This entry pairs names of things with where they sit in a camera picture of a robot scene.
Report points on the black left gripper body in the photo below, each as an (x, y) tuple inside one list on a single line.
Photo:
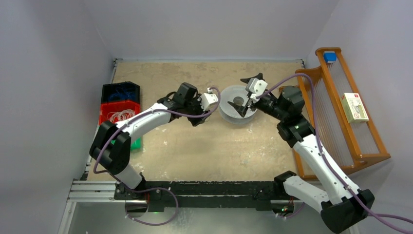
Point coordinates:
[(195, 107)]

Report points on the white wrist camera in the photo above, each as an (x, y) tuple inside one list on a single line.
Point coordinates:
[(256, 87), (208, 99)]

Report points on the white perforated spool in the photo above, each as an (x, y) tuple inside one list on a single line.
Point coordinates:
[(238, 95)]

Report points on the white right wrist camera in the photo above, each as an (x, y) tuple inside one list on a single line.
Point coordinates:
[(256, 87)]

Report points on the red bin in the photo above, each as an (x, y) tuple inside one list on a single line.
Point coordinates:
[(118, 111)]

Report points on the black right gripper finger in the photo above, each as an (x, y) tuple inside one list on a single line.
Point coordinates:
[(259, 76), (240, 109)]

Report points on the green bin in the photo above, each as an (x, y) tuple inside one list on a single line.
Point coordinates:
[(136, 145)]

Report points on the wooden rack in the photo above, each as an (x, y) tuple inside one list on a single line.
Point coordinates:
[(353, 146)]

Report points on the blue block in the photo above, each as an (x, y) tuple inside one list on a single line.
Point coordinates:
[(330, 57)]

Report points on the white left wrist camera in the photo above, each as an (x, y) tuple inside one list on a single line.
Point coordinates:
[(208, 99)]

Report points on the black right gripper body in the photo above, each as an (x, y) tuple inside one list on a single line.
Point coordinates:
[(249, 101)]

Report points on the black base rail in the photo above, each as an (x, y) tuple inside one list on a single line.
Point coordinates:
[(258, 195)]

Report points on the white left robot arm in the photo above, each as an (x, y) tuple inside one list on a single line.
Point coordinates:
[(111, 147)]

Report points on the white cardboard box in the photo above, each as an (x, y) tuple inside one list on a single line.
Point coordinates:
[(353, 107)]

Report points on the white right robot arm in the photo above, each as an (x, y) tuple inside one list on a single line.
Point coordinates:
[(340, 203)]

